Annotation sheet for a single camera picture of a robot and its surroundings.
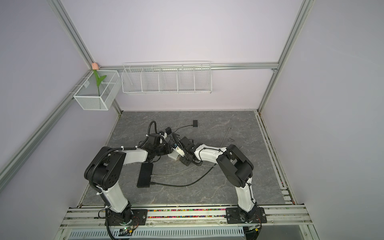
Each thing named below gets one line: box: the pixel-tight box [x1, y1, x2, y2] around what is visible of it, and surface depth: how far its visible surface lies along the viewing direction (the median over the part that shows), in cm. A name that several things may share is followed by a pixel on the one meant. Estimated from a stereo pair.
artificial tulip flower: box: [91, 62, 107, 97], surface depth 92 cm
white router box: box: [167, 149, 180, 161], surface depth 95 cm
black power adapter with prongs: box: [165, 126, 172, 135], surface depth 107 cm
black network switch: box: [136, 162, 154, 188], surface depth 88 cm
